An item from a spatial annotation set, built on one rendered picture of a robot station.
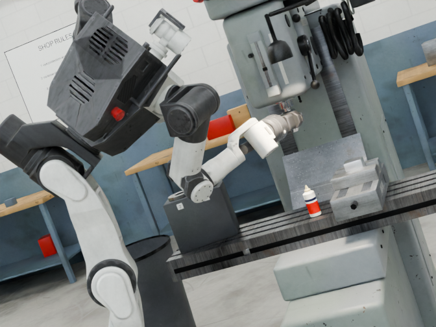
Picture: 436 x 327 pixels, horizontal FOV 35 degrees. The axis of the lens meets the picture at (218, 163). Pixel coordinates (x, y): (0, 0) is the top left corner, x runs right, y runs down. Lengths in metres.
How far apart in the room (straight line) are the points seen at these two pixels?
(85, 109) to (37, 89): 5.65
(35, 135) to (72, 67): 0.22
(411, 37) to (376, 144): 3.83
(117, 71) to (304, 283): 0.92
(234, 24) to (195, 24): 4.52
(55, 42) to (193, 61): 1.47
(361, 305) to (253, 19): 0.94
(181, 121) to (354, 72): 1.03
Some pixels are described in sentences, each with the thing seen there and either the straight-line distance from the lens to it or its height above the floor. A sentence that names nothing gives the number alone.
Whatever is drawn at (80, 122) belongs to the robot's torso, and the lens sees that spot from 1.89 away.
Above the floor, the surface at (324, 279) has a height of 0.75.
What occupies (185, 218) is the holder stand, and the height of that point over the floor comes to 1.02.
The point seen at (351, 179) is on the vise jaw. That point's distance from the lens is 2.31.
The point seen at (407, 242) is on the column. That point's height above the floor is 0.59.
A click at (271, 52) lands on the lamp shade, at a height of 1.47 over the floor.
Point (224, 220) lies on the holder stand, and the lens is 2.49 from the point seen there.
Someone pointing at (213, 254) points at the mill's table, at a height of 0.88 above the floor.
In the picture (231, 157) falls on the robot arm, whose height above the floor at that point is 1.22.
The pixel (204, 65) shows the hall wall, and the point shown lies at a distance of 6.81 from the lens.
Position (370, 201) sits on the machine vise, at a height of 0.94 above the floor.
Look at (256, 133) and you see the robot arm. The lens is 2.15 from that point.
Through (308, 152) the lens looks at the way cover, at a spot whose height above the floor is 1.05.
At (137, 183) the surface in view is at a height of 0.74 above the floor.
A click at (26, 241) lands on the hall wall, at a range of 8.04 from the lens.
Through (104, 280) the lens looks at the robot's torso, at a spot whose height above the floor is 1.04.
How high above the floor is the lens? 1.50
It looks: 8 degrees down
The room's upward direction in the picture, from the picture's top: 20 degrees counter-clockwise
